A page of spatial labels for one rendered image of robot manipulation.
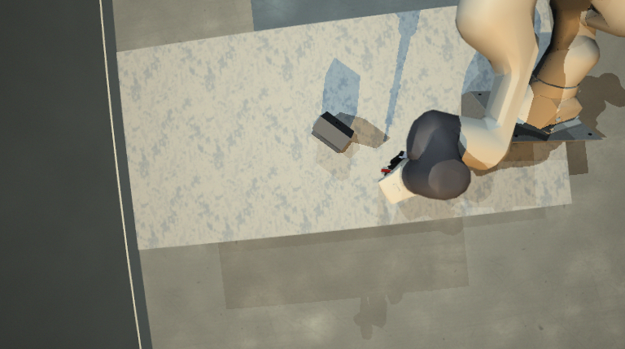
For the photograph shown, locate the dark grey panel with square hole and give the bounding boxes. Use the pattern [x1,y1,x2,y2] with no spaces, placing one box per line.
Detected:
[312,111,354,153]

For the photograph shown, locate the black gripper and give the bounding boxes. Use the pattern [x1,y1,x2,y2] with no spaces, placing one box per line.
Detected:
[382,151,408,176]

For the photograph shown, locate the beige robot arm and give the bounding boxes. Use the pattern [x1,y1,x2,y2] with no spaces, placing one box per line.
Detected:
[378,0,625,203]

